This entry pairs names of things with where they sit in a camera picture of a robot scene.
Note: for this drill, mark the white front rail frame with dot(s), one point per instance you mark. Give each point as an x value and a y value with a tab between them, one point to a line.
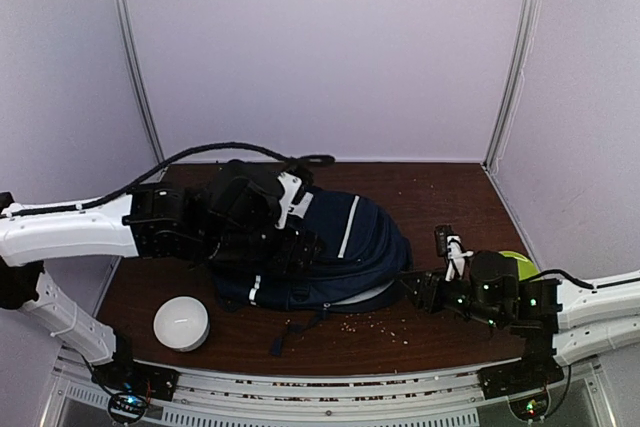
444	397

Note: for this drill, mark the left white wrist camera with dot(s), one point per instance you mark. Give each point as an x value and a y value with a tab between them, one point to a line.
295	200

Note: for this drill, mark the green plate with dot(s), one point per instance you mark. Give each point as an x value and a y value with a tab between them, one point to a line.
526	267

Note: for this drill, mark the right aluminium frame post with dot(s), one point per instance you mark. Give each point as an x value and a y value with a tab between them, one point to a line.
524	36

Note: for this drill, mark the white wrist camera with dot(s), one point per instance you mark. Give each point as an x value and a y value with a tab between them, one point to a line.
295	200
449	246

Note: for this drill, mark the navy blue student backpack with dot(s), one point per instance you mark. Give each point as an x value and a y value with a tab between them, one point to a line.
353	255

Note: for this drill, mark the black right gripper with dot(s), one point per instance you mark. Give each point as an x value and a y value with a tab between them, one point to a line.
429	280

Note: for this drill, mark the left aluminium frame post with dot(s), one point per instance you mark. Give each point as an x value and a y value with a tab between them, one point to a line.
136	79

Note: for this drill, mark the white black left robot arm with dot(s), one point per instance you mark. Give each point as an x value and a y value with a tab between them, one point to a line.
144	219

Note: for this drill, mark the white ceramic bowl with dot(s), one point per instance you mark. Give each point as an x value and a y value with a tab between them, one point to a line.
182	324

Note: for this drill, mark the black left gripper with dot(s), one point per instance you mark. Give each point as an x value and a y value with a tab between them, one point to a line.
284	260

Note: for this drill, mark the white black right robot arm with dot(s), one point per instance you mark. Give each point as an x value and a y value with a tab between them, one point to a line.
561	318

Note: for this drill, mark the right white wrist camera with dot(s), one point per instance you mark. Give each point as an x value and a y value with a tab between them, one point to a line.
449	246

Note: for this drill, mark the aluminium frame post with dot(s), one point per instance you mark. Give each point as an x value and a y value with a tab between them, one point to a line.
524	36
136	79

